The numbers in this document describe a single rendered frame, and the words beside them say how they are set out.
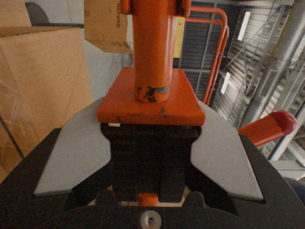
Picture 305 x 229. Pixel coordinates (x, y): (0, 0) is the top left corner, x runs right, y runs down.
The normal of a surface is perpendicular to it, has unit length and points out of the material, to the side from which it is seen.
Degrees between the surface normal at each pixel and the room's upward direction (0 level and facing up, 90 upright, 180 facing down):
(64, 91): 1
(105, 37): 90
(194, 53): 90
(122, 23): 90
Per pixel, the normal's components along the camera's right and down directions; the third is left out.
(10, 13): 1.00, 0.04
